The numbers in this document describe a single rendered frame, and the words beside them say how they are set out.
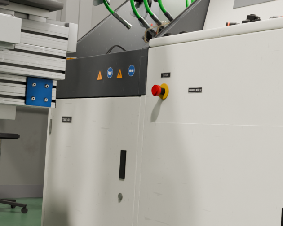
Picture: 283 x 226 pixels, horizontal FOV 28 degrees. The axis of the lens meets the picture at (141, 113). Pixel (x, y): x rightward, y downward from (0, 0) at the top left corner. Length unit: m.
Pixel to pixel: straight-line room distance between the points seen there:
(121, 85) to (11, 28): 0.59
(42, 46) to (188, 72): 0.45
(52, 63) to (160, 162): 0.46
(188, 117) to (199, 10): 0.51
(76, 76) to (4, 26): 0.80
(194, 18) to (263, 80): 0.61
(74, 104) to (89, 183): 0.34
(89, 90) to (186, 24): 0.47
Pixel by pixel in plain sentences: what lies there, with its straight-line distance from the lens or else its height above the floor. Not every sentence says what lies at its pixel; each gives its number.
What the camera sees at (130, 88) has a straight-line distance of 1.95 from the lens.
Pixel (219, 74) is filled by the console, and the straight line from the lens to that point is 1.62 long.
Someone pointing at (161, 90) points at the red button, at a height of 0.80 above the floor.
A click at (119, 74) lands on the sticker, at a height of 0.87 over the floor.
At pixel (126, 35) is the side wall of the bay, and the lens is 2.66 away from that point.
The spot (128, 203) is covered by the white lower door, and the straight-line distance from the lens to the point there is 1.94.
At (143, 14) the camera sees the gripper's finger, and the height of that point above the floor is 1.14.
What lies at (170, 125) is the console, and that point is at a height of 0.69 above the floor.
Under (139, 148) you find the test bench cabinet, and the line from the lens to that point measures 1.89.
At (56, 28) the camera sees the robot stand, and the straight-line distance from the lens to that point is 1.77.
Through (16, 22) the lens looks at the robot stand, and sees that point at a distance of 1.56.
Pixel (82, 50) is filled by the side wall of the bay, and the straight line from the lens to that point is 2.52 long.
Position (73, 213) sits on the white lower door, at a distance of 2.25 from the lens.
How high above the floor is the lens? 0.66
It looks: 2 degrees up
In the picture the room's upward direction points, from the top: 4 degrees clockwise
